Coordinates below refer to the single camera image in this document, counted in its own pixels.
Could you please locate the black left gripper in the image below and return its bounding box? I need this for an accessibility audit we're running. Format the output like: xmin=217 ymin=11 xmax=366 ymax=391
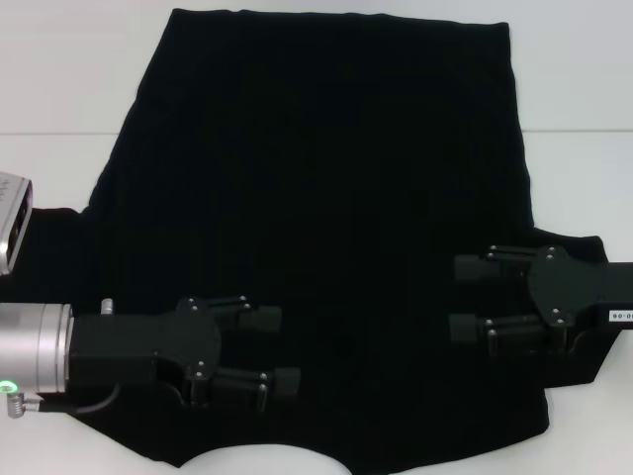
xmin=68 ymin=295 xmax=302 ymax=412

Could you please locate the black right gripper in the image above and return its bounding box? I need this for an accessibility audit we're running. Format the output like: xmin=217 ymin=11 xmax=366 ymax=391
xmin=448 ymin=244 xmax=633 ymax=357

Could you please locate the black t-shirt with FREE print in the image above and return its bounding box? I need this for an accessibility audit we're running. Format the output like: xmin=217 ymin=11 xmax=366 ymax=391
xmin=0 ymin=7 xmax=614 ymax=475

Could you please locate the left arm gripper cable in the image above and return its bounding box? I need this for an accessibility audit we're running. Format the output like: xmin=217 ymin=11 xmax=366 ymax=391
xmin=5 ymin=383 xmax=124 ymax=421

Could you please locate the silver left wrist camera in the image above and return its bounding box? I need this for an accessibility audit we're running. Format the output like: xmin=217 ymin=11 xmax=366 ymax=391
xmin=0 ymin=171 xmax=34 ymax=276

